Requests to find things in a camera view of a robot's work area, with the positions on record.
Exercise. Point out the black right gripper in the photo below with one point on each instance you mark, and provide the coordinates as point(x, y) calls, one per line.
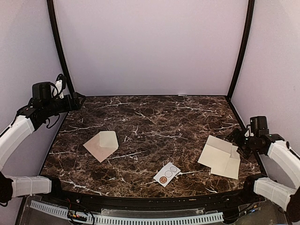
point(244, 153)

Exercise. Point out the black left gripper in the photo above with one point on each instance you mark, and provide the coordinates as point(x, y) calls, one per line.
point(70, 107)

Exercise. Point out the cream letter sheet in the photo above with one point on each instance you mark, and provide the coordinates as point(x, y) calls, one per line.
point(232, 167)
point(216, 153)

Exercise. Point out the pink envelope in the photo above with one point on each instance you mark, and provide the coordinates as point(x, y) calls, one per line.
point(102, 145)

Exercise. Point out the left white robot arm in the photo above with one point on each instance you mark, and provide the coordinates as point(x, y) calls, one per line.
point(47, 100)

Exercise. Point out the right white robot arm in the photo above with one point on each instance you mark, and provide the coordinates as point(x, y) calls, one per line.
point(257, 139)

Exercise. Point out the white sticker sheet with seals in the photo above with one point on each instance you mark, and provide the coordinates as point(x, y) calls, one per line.
point(166, 174)

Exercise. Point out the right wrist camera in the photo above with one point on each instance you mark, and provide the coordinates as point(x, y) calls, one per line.
point(248, 131)

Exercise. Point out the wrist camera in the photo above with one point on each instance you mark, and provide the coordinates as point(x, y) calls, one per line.
point(60, 85)
point(248, 131)

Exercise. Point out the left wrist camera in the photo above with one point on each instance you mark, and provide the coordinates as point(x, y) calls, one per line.
point(60, 85)

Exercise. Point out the black front table rail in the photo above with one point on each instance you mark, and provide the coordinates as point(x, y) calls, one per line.
point(223, 201)

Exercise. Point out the black right frame post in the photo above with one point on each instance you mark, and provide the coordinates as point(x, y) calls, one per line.
point(242, 50)

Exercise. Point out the black frame post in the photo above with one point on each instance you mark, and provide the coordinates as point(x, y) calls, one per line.
point(242, 50)
point(58, 44)

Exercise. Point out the black left frame post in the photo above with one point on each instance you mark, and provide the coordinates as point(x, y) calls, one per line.
point(58, 44)

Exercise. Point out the white slotted cable duct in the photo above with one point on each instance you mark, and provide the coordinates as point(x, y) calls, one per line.
point(129, 217)

